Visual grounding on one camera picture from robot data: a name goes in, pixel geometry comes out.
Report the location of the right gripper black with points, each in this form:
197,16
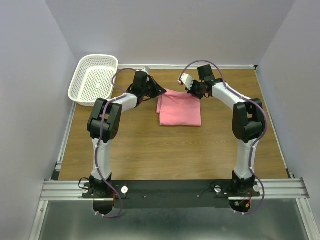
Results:
191,91

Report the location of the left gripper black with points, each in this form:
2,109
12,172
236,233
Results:
157,90

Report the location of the pink t shirt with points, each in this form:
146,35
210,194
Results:
179,109

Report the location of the white plastic laundry basket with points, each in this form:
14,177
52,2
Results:
92,79

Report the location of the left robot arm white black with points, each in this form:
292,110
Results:
104,123

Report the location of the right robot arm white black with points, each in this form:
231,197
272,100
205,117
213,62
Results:
249,122

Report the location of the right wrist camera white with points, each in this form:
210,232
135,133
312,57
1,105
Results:
186,80

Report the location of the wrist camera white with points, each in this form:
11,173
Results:
186,80
146,69

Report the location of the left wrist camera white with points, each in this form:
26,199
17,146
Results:
146,69

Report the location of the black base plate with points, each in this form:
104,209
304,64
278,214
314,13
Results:
171,194

